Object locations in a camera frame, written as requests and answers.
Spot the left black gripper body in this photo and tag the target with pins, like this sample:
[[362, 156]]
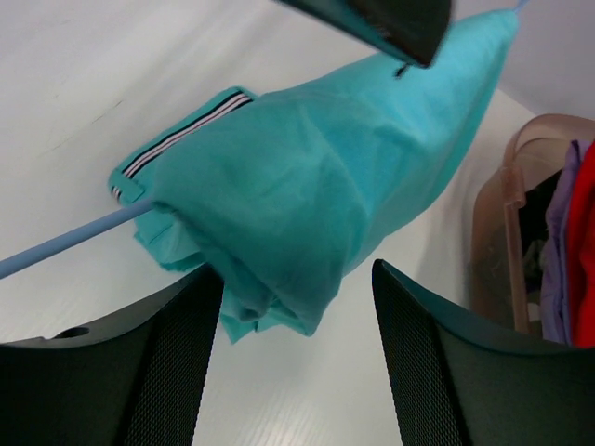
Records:
[[410, 31]]

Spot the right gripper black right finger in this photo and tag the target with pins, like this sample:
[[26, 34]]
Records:
[[458, 379]]

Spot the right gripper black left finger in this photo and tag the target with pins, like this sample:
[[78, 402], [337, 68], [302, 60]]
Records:
[[133, 377]]

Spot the translucent brown plastic basin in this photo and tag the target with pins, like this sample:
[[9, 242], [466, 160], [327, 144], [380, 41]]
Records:
[[496, 277]]

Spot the teal trousers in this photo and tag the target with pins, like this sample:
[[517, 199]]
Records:
[[286, 193]]

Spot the pale blue wire hanger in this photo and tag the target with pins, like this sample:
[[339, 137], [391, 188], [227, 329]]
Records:
[[69, 239]]

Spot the lilac trousers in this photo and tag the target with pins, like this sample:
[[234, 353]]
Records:
[[554, 294]]

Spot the red trousers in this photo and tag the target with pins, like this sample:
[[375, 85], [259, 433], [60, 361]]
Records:
[[580, 254]]

